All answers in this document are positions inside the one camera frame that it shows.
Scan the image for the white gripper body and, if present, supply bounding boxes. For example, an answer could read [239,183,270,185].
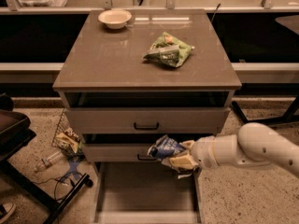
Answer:
[191,136,217,169]

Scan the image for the blue chip bag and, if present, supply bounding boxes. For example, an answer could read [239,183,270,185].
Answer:
[147,134,195,179]

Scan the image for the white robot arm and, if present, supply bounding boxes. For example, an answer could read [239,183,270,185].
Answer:
[168,123,299,177]

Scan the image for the bottom drawer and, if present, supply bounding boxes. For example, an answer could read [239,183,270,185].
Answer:
[92,161,201,224]

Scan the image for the drawer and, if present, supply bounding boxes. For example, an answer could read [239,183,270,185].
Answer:
[92,161,201,224]
[65,107,230,134]
[82,144,156,162]

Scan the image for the grey drawer cabinet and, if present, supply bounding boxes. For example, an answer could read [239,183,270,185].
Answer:
[52,8,243,224]

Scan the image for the middle drawer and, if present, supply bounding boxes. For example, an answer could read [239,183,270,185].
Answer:
[82,144,156,162]

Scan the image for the green chip bag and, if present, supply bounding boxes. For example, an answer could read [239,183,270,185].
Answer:
[144,32,194,68]

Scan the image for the top drawer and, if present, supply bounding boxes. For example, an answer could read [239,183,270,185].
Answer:
[65,107,230,134]

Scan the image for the black stand legs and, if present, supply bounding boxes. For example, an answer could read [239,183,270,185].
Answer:
[231,97,299,126]

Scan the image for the blue tape cross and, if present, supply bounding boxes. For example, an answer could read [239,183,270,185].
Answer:
[62,156,84,181]

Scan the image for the clear plastic bottle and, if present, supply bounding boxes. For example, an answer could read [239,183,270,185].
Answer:
[35,151,64,173]

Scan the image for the white bowl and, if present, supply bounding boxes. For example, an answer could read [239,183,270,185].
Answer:
[98,9,132,30]

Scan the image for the white sneaker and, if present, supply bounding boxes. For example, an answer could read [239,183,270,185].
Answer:
[0,202,16,224]

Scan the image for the wire basket with snacks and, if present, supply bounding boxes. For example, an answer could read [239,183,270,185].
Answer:
[51,112,83,157]

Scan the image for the black cable on floor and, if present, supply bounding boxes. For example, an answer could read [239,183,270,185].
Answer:
[32,171,83,203]

